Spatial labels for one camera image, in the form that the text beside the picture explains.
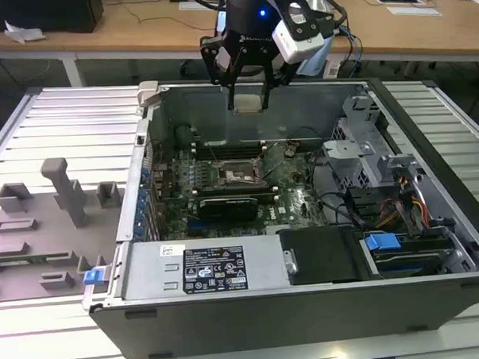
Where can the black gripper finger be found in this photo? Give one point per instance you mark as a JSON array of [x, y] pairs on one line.
[[232, 98], [265, 99]]

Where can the silver CPU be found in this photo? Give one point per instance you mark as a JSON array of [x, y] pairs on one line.
[[249, 104]]

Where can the white-clipped RAM slot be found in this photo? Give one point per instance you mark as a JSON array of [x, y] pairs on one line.
[[226, 151], [226, 144]]

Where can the CPU socket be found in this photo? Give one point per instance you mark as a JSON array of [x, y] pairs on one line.
[[235, 175]]

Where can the blue slot retainer clip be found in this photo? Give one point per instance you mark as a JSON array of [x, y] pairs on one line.
[[141, 212], [139, 228], [144, 195], [146, 175]]

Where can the blue expansion slot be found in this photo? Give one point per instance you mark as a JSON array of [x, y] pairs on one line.
[[194, 228]]

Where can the coin battery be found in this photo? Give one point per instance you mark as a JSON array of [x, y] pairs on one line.
[[290, 150]]

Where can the small white box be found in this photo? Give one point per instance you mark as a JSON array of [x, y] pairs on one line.
[[332, 69]]

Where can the green RAM stick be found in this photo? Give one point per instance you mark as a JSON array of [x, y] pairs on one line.
[[265, 195], [28, 260]]

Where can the silver metal drive cage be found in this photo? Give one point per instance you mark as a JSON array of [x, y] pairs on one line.
[[354, 158]]

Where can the wooden desk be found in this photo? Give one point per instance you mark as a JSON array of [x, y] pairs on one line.
[[138, 37]]

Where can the black graphics card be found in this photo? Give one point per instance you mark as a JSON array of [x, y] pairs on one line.
[[229, 209]]

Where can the green motherboard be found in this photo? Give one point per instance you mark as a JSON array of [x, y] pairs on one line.
[[296, 209]]

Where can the silver chipset heatsink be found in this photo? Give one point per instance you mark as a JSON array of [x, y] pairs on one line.
[[275, 228]]

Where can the black plastic shroud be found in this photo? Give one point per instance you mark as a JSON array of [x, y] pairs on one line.
[[322, 255]]

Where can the hard disk in blue carrier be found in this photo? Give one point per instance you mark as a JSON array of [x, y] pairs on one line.
[[381, 243]]

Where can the silver power supply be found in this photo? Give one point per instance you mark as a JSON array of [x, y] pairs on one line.
[[148, 271]]

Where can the black computer tower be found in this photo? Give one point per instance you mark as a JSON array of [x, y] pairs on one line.
[[37, 13]]

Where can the crumpled white paper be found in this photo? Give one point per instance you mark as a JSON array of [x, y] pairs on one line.
[[24, 33]]

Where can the black PC case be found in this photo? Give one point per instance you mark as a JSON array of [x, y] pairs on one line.
[[269, 325]]

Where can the blue case latch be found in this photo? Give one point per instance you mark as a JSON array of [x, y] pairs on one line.
[[92, 276]]

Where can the gray parts rack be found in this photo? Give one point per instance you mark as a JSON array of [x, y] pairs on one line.
[[35, 244]]

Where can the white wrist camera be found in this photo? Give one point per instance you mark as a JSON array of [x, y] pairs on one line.
[[297, 46]]

